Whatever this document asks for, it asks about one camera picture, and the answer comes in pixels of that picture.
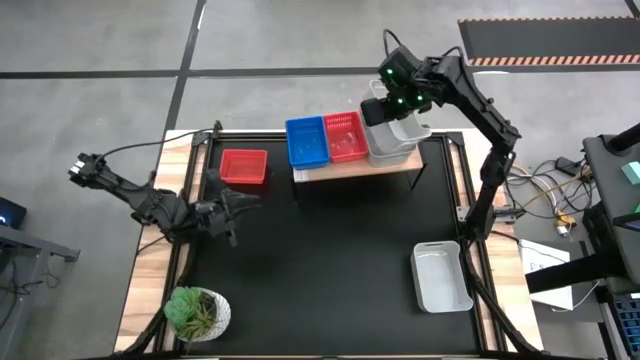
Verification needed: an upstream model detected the teal block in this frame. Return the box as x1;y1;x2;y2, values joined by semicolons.
620;160;640;186

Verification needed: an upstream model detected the black hazard-striped floor mat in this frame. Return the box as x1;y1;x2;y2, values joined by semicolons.
458;17;640;67

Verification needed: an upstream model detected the black power adapter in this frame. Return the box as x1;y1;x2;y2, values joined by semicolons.
555;156;581;176

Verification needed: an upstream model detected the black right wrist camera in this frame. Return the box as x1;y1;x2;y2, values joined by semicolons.
378;45;422;90

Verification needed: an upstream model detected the black table mat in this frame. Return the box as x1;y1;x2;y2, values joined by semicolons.
187;137;484;357

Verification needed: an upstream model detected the yellow cable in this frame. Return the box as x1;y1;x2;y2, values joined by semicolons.
499;162;596;211

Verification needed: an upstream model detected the wooden shelf with black legs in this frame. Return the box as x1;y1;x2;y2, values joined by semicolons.
291;108;430;194

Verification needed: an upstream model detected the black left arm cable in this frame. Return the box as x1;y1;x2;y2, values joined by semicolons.
97;127;217;161

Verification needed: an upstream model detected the gray metal desk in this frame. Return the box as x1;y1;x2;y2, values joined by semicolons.
0;223;81;360

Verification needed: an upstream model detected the dark gray equipment cart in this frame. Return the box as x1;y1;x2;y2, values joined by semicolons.
581;122;640;286

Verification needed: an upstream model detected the white printed sheet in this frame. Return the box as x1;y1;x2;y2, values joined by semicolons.
518;238;575;312

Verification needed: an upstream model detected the green succulent in white pot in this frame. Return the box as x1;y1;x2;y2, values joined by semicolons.
163;285;232;344

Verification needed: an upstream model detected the black screen with blue glow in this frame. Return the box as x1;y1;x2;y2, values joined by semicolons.
0;196;28;231

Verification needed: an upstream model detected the black flat cart beam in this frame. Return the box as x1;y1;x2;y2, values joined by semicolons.
524;252;629;295

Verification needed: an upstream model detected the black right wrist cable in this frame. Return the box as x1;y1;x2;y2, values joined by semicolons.
382;28;466;59

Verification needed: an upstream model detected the yellow and white connector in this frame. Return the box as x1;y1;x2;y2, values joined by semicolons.
554;212;576;236

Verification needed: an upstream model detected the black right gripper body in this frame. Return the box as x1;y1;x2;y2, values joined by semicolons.
384;84;434;121

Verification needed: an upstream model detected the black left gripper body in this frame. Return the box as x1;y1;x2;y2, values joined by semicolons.
192;194;240;249

